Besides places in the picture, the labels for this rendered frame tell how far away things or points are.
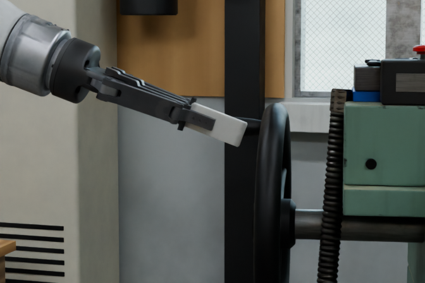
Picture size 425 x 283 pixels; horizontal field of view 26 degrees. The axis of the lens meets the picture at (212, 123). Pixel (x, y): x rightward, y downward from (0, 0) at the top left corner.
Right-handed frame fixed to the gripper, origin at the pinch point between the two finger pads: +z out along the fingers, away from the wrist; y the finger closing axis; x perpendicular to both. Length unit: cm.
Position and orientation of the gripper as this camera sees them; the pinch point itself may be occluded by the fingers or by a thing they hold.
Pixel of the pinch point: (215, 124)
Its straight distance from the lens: 109.7
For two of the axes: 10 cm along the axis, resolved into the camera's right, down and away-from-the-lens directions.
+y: 1.4, -0.9, 9.9
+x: -3.4, 9.3, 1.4
